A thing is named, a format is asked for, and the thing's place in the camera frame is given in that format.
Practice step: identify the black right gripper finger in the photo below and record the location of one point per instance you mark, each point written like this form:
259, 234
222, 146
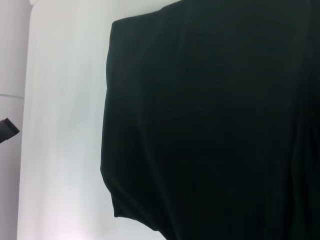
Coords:
8, 130

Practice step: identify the black shirt with FREE print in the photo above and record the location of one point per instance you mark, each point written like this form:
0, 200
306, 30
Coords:
212, 120

